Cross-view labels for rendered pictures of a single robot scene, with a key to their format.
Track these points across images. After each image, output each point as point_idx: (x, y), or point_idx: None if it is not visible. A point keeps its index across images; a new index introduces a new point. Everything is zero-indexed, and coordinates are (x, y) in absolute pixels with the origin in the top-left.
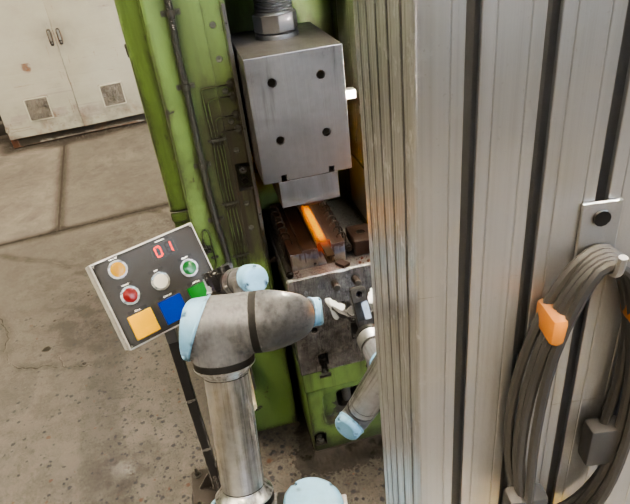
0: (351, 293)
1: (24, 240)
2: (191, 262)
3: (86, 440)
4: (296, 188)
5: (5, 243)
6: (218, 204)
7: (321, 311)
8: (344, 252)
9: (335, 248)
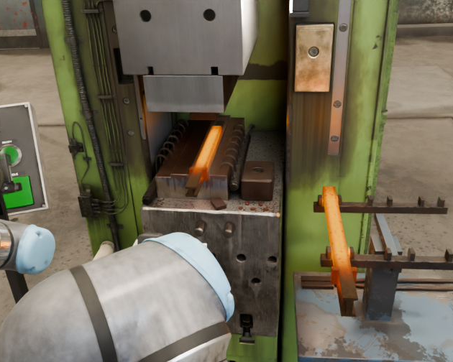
0: (138, 240)
1: (60, 126)
2: (13, 149)
3: None
4: (165, 88)
5: (46, 125)
6: (92, 95)
7: (27, 252)
8: (226, 190)
9: (214, 182)
